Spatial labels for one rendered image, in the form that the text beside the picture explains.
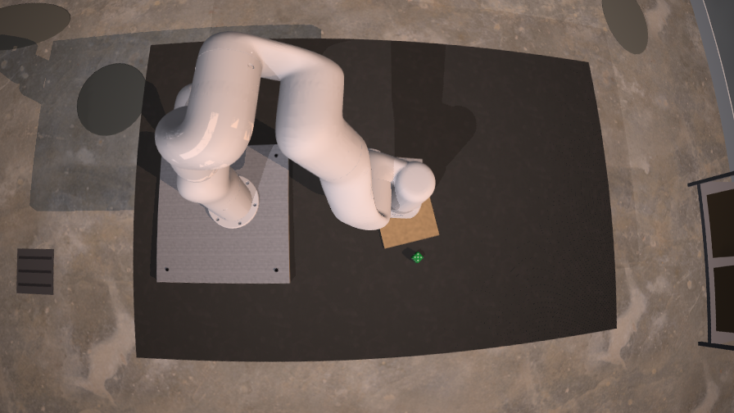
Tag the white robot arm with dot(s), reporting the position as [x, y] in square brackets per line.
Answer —
[309, 130]

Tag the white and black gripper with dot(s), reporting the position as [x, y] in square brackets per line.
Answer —
[405, 216]

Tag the tan square mat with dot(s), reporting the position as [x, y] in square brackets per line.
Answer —
[400, 231]

